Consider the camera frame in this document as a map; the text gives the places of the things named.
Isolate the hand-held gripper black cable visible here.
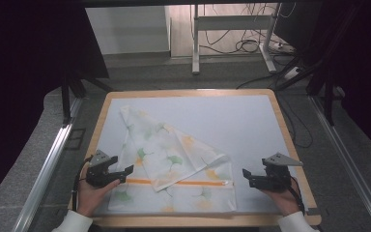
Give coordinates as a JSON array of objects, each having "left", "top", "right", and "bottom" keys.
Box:
[
  {"left": 71, "top": 156, "right": 93, "bottom": 213},
  {"left": 281, "top": 179, "right": 306, "bottom": 216}
]

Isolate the wooden table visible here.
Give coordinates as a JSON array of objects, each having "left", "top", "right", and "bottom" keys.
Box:
[{"left": 67, "top": 88, "right": 323, "bottom": 228}]

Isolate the person's left hand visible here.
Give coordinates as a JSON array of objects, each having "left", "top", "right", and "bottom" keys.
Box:
[{"left": 75, "top": 175, "right": 122, "bottom": 218}]

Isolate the aluminium rail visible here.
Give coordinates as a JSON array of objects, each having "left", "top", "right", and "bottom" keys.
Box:
[
  {"left": 12, "top": 96, "right": 84, "bottom": 232},
  {"left": 308, "top": 95, "right": 371, "bottom": 232}
]

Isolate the right hand-held gripper black cable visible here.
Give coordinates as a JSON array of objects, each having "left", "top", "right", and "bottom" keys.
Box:
[{"left": 281, "top": 179, "right": 306, "bottom": 216}]

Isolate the tangle of black floor cables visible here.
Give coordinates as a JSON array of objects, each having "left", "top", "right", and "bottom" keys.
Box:
[{"left": 202, "top": 3, "right": 273, "bottom": 55}]

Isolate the person's right hand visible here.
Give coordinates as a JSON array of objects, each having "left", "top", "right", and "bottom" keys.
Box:
[{"left": 260, "top": 180, "right": 301, "bottom": 218}]

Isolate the white cabinet panel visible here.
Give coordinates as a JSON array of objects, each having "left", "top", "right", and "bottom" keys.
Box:
[{"left": 84, "top": 5, "right": 172, "bottom": 56}]

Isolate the dark floor plate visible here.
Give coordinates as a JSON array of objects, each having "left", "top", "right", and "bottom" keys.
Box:
[{"left": 64, "top": 128, "right": 87, "bottom": 151}]

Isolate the black metal stand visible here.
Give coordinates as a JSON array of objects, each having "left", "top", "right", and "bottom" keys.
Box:
[
  {"left": 273, "top": 52, "right": 337, "bottom": 128},
  {"left": 60, "top": 69, "right": 114, "bottom": 128}
]

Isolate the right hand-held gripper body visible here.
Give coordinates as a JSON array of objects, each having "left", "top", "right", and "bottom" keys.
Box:
[{"left": 249, "top": 152, "right": 304, "bottom": 193}]

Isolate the left hand-held gripper black cable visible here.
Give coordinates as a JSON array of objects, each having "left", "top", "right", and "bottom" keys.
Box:
[{"left": 71, "top": 156, "right": 93, "bottom": 213}]

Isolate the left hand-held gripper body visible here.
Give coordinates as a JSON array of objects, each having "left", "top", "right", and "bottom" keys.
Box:
[{"left": 85, "top": 149, "right": 117, "bottom": 189}]

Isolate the white power strip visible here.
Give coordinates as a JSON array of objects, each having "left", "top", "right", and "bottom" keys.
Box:
[
  {"left": 283, "top": 66, "right": 304, "bottom": 80},
  {"left": 270, "top": 41, "right": 296, "bottom": 54}
]

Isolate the white desk frame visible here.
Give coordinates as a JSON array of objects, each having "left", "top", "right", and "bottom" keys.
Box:
[{"left": 190, "top": 3, "right": 278, "bottom": 75}]

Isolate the black floor cable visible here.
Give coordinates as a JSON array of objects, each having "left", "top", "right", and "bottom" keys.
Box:
[{"left": 236, "top": 69, "right": 292, "bottom": 90}]

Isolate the light blue table mat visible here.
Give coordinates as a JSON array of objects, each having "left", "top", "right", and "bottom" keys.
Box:
[{"left": 91, "top": 94, "right": 310, "bottom": 218}]

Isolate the thin black looped cable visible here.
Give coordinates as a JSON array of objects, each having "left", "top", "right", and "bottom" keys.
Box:
[{"left": 275, "top": 92, "right": 314, "bottom": 150}]

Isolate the dark table corner clamp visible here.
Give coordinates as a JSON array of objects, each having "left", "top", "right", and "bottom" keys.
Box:
[{"left": 304, "top": 207, "right": 322, "bottom": 218}]

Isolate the leaf print zipper bag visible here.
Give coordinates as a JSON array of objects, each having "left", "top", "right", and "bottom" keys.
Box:
[{"left": 107, "top": 104, "right": 238, "bottom": 216}]

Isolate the dark curtain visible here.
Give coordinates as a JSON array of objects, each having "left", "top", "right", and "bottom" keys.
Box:
[
  {"left": 0, "top": 0, "right": 110, "bottom": 211},
  {"left": 273, "top": 0, "right": 371, "bottom": 163}
]

